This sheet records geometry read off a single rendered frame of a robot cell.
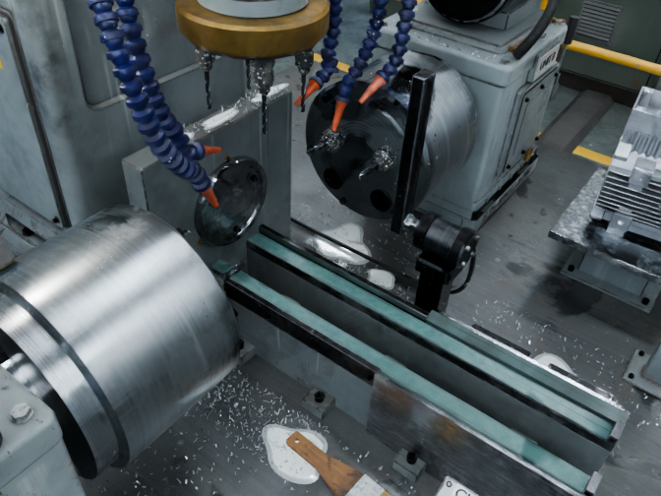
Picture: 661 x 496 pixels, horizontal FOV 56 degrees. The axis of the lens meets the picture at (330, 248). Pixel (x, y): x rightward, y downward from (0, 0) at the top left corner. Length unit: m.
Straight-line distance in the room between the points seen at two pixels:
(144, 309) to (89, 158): 0.34
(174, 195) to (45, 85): 0.21
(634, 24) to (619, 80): 0.31
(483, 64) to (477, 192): 0.25
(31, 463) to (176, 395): 0.17
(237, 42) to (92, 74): 0.26
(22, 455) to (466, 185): 0.93
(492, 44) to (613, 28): 2.71
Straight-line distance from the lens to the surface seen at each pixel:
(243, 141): 0.94
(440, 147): 1.01
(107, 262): 0.66
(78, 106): 0.89
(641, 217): 1.15
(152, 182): 0.84
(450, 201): 1.27
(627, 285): 1.27
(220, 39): 0.72
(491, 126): 1.17
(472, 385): 0.92
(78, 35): 0.87
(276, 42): 0.71
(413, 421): 0.86
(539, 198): 1.46
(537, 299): 1.20
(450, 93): 1.06
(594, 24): 3.88
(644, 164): 1.11
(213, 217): 0.95
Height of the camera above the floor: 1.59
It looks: 40 degrees down
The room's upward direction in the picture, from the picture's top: 4 degrees clockwise
